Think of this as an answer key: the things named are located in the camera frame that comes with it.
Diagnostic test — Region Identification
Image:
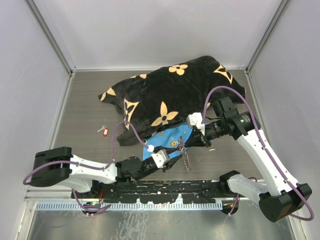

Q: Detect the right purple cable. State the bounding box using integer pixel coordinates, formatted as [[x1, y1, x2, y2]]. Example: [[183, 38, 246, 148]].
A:
[[202, 85, 315, 222]]

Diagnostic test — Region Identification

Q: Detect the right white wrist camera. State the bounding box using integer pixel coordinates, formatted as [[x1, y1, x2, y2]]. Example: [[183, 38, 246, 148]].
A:
[[186, 112, 205, 135]]

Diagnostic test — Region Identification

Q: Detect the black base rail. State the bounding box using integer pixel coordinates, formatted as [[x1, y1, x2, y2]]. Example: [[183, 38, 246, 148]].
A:
[[76, 180, 236, 204]]

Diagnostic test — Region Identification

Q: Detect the white slotted cable duct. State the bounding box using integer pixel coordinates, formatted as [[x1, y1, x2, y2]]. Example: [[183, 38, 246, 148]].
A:
[[35, 200, 223, 212]]

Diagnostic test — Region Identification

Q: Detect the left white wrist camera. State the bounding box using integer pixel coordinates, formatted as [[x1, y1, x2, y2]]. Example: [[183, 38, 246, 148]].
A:
[[151, 149, 170, 169]]

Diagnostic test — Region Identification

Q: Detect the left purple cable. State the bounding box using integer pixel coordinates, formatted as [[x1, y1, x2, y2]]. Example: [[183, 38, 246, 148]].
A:
[[22, 120, 155, 216]]

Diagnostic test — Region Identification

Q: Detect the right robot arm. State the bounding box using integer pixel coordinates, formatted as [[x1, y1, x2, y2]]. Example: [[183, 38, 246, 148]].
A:
[[185, 97, 313, 223]]

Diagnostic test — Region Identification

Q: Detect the large metal keyring with rings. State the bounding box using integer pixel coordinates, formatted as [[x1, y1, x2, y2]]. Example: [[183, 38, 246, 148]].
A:
[[178, 136, 192, 171]]

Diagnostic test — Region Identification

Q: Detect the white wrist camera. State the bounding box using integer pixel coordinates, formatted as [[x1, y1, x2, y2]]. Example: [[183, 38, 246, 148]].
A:
[[186, 112, 205, 135], [151, 149, 170, 169]]

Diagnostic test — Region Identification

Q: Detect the blue cartoon print cloth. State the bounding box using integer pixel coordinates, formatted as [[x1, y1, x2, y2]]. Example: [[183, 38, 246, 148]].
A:
[[142, 122, 194, 171]]

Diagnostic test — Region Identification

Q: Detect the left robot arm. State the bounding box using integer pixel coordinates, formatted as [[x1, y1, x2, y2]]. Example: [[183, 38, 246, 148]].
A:
[[23, 146, 182, 198]]

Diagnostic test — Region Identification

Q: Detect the purple cable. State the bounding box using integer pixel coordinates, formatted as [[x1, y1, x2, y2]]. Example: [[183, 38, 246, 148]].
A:
[[22, 120, 155, 216], [202, 85, 315, 222]]

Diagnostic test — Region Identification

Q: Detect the black floral plush pillow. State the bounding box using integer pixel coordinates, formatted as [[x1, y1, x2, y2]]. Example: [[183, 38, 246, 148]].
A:
[[98, 55, 246, 147]]

